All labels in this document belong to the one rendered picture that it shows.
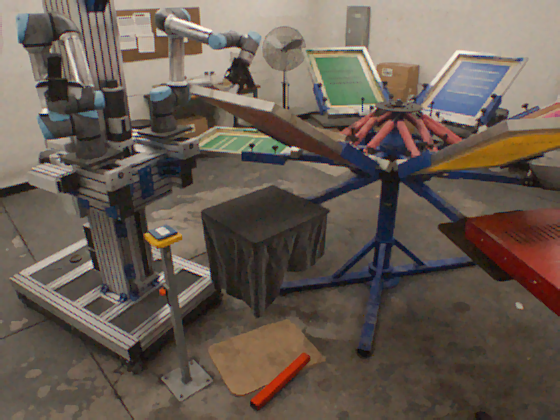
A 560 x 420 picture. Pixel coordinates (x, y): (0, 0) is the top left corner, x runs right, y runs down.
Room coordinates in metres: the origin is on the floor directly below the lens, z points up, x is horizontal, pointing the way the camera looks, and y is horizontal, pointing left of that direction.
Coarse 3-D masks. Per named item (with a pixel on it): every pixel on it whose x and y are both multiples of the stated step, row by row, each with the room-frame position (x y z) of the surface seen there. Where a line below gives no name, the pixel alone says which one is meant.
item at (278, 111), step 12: (204, 96) 1.89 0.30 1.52; (216, 96) 1.81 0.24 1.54; (228, 96) 1.75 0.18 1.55; (240, 96) 1.70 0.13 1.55; (252, 108) 1.63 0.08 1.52; (264, 108) 1.56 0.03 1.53; (276, 108) 1.55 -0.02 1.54; (288, 120) 1.59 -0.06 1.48; (300, 120) 1.63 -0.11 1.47; (312, 132) 1.68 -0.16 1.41; (288, 144) 2.38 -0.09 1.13; (324, 144) 1.74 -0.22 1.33; (336, 144) 1.78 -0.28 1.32; (324, 156) 2.18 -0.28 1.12
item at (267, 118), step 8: (248, 112) 1.79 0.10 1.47; (256, 112) 1.69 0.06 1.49; (264, 112) 1.61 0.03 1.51; (264, 120) 1.82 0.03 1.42; (272, 120) 1.72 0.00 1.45; (280, 120) 1.63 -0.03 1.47; (280, 128) 1.85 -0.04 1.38; (288, 128) 1.73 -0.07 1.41; (296, 136) 1.88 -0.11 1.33; (304, 136) 1.77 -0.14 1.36; (304, 144) 2.05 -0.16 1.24; (312, 144) 1.92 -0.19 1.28; (320, 144) 1.80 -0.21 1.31; (320, 152) 2.09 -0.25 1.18; (328, 152) 1.94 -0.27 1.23; (344, 160) 1.97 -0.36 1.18
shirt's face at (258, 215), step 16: (256, 192) 2.10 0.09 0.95; (272, 192) 2.10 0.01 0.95; (288, 192) 2.09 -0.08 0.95; (208, 208) 1.91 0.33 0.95; (224, 208) 1.91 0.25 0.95; (240, 208) 1.91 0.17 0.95; (256, 208) 1.90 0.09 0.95; (272, 208) 1.90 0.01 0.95; (288, 208) 1.90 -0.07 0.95; (304, 208) 1.89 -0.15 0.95; (320, 208) 1.89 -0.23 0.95; (240, 224) 1.73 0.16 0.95; (256, 224) 1.73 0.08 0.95; (272, 224) 1.73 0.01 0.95; (288, 224) 1.73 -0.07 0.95; (256, 240) 1.59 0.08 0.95
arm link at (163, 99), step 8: (160, 88) 2.34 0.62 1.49; (168, 88) 2.32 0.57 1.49; (152, 96) 2.28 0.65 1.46; (160, 96) 2.27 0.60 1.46; (168, 96) 2.29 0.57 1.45; (176, 96) 2.36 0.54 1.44; (152, 104) 2.28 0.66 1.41; (160, 104) 2.27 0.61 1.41; (168, 104) 2.29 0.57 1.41; (176, 104) 2.37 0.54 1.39; (152, 112) 2.29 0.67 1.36; (160, 112) 2.27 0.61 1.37; (168, 112) 2.29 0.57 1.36
